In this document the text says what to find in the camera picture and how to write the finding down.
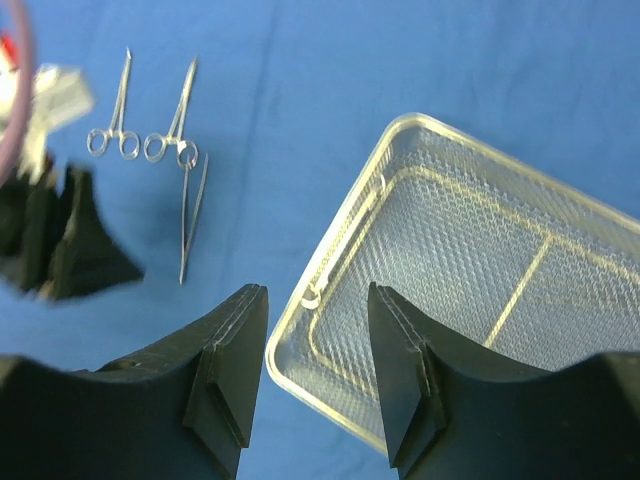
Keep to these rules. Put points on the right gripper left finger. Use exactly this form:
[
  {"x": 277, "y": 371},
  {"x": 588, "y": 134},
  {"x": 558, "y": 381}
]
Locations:
[{"x": 180, "y": 408}]

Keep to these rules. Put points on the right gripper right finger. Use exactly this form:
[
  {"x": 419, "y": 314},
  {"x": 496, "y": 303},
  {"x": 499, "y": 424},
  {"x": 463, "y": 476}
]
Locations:
[{"x": 453, "y": 409}]

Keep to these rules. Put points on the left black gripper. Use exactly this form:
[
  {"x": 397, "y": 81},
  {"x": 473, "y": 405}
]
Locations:
[{"x": 54, "y": 243}]

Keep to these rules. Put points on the steel tweezers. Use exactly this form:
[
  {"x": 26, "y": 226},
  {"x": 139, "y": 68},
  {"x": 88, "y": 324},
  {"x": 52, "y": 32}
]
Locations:
[{"x": 190, "y": 217}]

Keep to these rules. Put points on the steel ring-handled forceps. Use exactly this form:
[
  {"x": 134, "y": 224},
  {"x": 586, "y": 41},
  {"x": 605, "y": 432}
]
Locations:
[
  {"x": 155, "y": 144},
  {"x": 98, "y": 139}
]

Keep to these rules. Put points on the wire mesh instrument tray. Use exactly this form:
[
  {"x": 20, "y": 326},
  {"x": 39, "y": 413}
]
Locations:
[{"x": 482, "y": 243}]

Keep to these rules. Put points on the blue surgical wrap cloth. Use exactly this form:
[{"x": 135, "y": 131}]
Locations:
[{"x": 289, "y": 99}]

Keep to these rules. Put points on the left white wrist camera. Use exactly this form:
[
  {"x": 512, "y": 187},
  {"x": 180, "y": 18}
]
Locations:
[{"x": 62, "y": 96}]

